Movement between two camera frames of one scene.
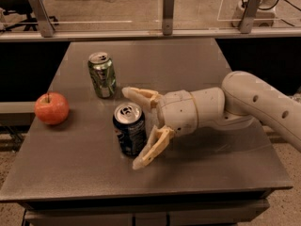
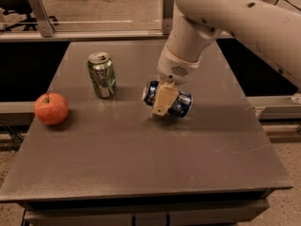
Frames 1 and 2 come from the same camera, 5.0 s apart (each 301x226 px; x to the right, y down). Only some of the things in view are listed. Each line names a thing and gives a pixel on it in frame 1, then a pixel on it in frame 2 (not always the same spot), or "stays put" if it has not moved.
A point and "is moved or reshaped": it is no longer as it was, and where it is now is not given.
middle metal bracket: [167, 15] stays put
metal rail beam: [150, 34] stays put
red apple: [51, 108] stays put
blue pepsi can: [130, 127] is moved or reshaped
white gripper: [177, 112] to [174, 67]
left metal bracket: [47, 27] stays put
